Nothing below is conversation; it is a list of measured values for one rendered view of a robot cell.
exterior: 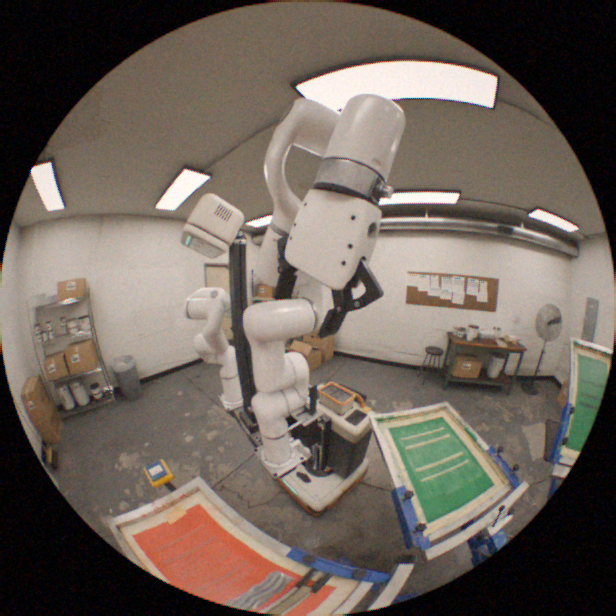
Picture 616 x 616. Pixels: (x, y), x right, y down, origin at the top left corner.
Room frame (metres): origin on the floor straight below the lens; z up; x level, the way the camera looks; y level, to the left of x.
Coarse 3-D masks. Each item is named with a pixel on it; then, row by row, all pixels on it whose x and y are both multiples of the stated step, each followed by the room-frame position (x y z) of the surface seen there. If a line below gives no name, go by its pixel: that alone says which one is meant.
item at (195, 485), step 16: (192, 480) 0.30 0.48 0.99; (176, 496) 0.19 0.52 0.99; (208, 496) 0.24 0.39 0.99; (144, 512) 0.02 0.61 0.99; (224, 512) 0.19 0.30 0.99; (112, 528) -0.18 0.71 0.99; (256, 528) 0.15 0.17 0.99; (128, 544) -0.20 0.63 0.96; (272, 544) 0.09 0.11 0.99; (352, 592) -0.14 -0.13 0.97; (336, 608) -0.22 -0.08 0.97
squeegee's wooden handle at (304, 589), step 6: (300, 588) -0.09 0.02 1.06; (306, 588) -0.09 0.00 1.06; (312, 588) -0.09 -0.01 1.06; (294, 594) -0.12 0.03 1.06; (300, 594) -0.12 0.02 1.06; (306, 594) -0.12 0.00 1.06; (288, 600) -0.15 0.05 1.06; (294, 600) -0.15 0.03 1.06; (276, 606) -0.19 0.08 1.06; (282, 606) -0.18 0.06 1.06; (288, 606) -0.18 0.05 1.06; (270, 612) -0.22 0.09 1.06; (276, 612) -0.22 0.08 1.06; (282, 612) -0.21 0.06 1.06
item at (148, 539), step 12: (156, 528) -0.02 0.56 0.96; (144, 540) -0.12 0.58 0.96; (156, 540) -0.08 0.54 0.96; (168, 540) -0.04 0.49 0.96; (144, 552) -0.18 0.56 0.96; (156, 564) -0.21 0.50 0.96; (168, 576) -0.24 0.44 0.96; (180, 588) -0.27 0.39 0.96; (228, 588) -0.16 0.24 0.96; (216, 600) -0.26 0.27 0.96
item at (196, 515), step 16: (192, 512) 0.15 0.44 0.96; (176, 528) 0.04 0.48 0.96; (192, 528) 0.07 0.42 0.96; (208, 528) 0.10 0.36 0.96; (240, 544) 0.07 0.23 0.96; (256, 560) 0.01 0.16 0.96; (256, 576) -0.07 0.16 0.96; (240, 592) -0.17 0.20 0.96; (320, 592) -0.13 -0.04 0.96; (304, 608) -0.21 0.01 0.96
